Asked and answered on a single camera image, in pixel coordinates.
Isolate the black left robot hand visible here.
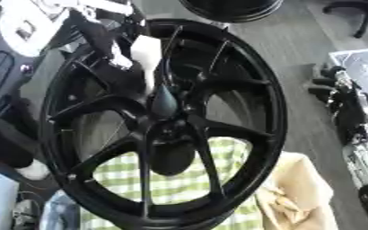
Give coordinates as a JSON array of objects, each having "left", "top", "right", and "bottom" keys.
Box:
[{"left": 59, "top": 8, "right": 152, "bottom": 97}]

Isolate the black spoked wheel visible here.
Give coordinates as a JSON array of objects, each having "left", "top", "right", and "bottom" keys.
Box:
[{"left": 36, "top": 18, "right": 290, "bottom": 230}]

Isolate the black round tyre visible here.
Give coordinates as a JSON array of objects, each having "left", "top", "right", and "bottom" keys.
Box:
[{"left": 178, "top": 0, "right": 286, "bottom": 24}]

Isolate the person's leg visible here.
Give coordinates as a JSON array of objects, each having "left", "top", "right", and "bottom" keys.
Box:
[{"left": 0, "top": 119, "right": 54, "bottom": 181}]

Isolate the blue grey bag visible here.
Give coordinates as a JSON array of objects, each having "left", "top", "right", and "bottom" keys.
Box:
[{"left": 38, "top": 190, "right": 83, "bottom": 230}]

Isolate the black office chair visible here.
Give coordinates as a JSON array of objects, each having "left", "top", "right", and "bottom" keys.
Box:
[{"left": 320, "top": 0, "right": 368, "bottom": 40}]

